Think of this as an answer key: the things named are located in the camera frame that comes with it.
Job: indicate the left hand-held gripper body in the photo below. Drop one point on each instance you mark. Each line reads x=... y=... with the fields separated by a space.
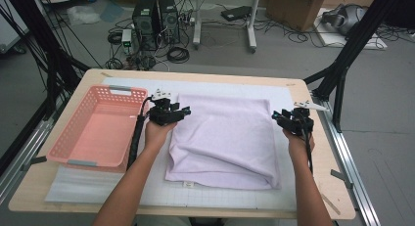
x=163 y=115

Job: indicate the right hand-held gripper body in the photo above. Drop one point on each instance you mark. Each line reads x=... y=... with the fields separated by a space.
x=300 y=123

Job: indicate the lavender cat-print garment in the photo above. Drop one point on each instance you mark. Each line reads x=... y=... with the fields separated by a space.
x=225 y=144

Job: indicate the pink plastic basket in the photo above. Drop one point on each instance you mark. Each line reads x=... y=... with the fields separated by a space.
x=98 y=131

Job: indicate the person's left hand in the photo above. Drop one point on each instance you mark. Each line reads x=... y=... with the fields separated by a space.
x=158 y=136

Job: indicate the person's right hand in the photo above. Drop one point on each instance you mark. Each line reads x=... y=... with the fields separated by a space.
x=300 y=146

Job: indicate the white grid mat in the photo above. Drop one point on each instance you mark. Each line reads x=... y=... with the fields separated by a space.
x=228 y=87

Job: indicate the small white box green light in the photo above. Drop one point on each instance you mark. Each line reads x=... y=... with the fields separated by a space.
x=126 y=38

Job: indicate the black computer tower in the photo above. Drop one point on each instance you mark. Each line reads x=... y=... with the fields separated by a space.
x=145 y=23
x=169 y=20

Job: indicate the white board on floor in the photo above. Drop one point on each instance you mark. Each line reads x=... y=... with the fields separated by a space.
x=332 y=38

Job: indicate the large open cardboard box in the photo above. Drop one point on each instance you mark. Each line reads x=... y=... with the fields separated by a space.
x=293 y=10

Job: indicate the black flat device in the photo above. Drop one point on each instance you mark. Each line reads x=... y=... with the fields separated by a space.
x=235 y=13

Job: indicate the grey rounded device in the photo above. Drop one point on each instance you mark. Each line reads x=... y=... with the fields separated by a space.
x=345 y=19

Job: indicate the clear plastic bag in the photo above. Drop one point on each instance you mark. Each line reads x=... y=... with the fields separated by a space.
x=81 y=14

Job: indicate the white cabinet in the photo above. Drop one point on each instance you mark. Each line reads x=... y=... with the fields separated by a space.
x=11 y=30

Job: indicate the grey metal bracket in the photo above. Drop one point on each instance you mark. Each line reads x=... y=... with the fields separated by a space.
x=36 y=161
x=341 y=177

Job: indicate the aluminium rail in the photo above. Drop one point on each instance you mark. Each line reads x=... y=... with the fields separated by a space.
x=352 y=167
x=23 y=154

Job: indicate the white desk frame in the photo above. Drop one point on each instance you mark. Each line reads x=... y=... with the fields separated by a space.
x=196 y=23

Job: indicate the black metal frame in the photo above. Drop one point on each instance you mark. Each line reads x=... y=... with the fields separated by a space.
x=49 y=56
x=352 y=43

